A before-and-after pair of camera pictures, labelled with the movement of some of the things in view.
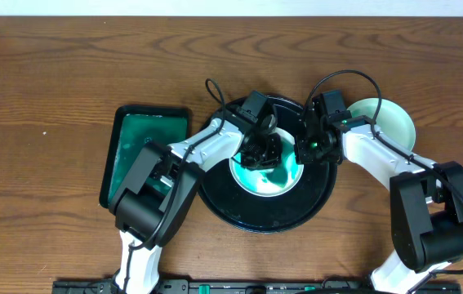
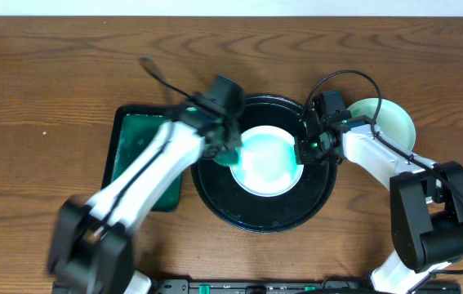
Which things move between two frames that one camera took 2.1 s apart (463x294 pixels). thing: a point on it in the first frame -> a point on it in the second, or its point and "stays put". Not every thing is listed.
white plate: (391, 117) stays put
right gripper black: (303, 156) stays put
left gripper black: (262, 151) -> (223, 145)
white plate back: (275, 181) stays put
